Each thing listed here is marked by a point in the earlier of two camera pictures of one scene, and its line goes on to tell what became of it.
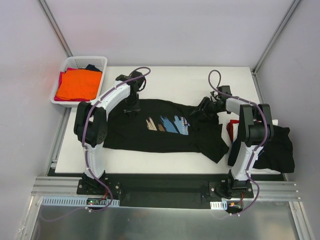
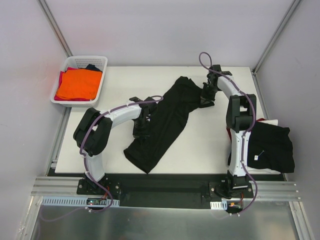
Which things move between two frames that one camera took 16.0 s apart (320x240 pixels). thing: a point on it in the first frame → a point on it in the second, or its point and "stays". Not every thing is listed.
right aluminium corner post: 275,36 stays
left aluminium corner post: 55,28 stays
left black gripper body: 131,110 → 139,132
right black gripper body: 206,106 → 205,98
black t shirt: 276,155 stays
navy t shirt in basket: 92,67 stays
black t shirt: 163,126 → 167,120
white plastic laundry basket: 81,79 stays
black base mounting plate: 166,190 stays
